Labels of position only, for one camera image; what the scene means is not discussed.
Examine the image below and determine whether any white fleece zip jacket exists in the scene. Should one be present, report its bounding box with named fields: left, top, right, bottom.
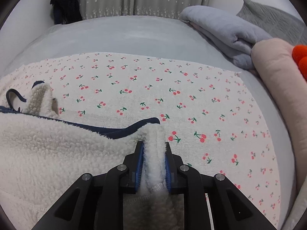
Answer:
left=1, top=84, right=183, bottom=229

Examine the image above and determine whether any cherry print bed cloth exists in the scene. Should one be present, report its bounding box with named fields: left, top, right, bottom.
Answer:
left=1, top=53, right=281, bottom=226

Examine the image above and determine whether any grey bed with sheet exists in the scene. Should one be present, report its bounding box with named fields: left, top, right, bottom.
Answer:
left=1, top=16, right=295, bottom=228

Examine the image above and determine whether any folded blue-grey blanket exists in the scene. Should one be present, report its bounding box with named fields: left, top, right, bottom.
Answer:
left=180, top=5, right=272, bottom=70

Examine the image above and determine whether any pink pillow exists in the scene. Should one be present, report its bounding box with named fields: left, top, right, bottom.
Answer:
left=251, top=38, right=306, bottom=190

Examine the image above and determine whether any black hanging garment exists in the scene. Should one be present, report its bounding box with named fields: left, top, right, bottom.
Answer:
left=50, top=0, right=82, bottom=24

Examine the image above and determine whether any orange pumpkin plush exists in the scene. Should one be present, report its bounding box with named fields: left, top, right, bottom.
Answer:
left=292, top=45, right=307, bottom=80

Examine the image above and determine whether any grey quilted pillow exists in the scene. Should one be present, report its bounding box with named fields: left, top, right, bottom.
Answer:
left=237, top=0, right=306, bottom=46

